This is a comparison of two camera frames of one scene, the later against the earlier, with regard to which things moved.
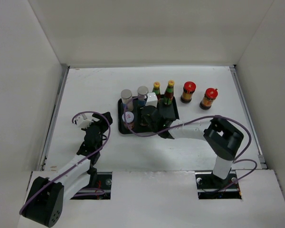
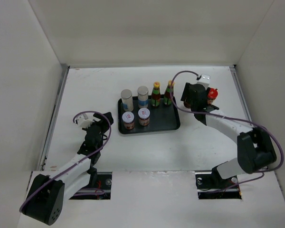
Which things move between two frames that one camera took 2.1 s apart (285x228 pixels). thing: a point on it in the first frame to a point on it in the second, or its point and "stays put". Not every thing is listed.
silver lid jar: (126, 96) stays put
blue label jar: (142, 91) stays put
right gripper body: (154, 128) to (193, 107)
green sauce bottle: (169, 92) stays put
